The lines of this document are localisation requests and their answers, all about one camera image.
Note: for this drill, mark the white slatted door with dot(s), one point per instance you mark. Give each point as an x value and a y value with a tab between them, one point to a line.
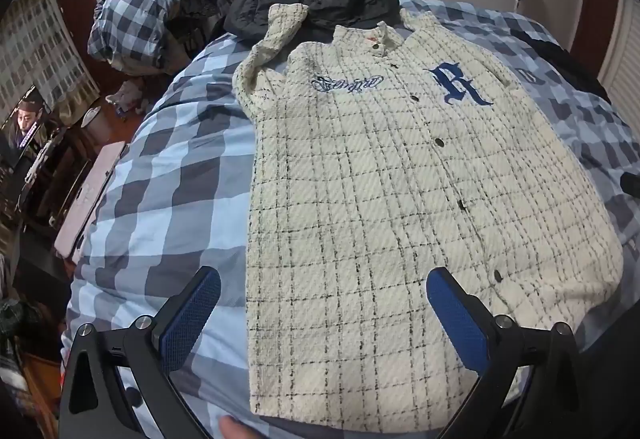
625	59

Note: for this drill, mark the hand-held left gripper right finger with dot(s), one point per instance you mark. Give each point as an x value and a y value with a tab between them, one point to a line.
460	319

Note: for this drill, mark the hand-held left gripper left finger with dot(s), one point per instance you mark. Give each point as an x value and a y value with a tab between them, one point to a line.
192	314

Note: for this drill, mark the blue checked bed sheet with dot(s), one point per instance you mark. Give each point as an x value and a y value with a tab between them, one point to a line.
175	199

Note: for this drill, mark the blue checked duvet pile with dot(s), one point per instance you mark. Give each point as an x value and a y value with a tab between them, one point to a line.
135	19

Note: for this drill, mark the cream plaid jacket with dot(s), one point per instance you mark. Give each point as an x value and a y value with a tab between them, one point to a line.
375	194

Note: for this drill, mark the white bin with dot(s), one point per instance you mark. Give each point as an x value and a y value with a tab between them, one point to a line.
92	118

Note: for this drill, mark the person's left hand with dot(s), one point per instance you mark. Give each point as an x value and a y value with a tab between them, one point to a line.
235	429

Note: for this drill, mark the television screen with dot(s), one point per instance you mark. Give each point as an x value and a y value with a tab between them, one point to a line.
25	124

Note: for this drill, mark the dark red door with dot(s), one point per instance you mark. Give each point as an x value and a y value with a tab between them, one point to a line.
77	9

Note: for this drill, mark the dark wooden table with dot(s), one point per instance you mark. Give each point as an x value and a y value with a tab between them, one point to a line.
55	169

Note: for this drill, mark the patterned curtain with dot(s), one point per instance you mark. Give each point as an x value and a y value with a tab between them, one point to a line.
40	49

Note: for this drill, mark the black puffer jacket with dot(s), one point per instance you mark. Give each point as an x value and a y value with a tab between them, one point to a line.
260	4

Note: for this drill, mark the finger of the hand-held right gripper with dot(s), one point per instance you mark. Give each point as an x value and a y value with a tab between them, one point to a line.
631	185

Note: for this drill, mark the dark crumpled cloth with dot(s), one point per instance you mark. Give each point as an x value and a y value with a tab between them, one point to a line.
22	324

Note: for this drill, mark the pink board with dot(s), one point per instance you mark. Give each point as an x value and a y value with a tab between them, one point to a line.
85	199

